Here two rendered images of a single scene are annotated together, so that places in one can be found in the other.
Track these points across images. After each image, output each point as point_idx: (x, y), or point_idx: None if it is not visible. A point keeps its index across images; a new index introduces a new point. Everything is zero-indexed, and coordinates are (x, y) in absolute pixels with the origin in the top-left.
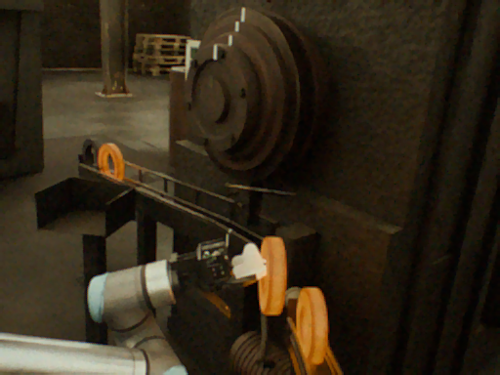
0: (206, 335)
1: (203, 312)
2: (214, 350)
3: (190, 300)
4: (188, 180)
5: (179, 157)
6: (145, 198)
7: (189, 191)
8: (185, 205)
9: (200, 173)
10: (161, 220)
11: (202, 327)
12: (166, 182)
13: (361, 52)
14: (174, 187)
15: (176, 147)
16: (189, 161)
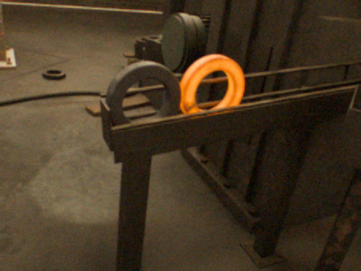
0: (321, 192)
1: (323, 176)
2: (328, 196)
3: (309, 177)
4: (340, 58)
5: (332, 36)
6: (326, 98)
7: (338, 70)
8: (326, 89)
9: (359, 44)
10: (347, 110)
11: (318, 189)
12: (306, 73)
13: None
14: (313, 76)
15: (329, 26)
16: (347, 36)
